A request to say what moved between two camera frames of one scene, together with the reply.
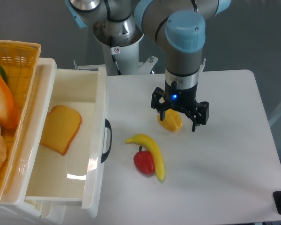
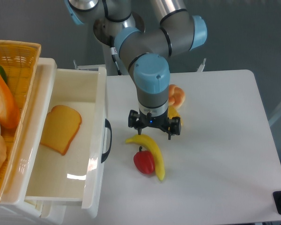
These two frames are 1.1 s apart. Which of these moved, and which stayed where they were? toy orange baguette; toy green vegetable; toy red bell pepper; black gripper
Moved: black gripper
Stayed: toy orange baguette; toy green vegetable; toy red bell pepper
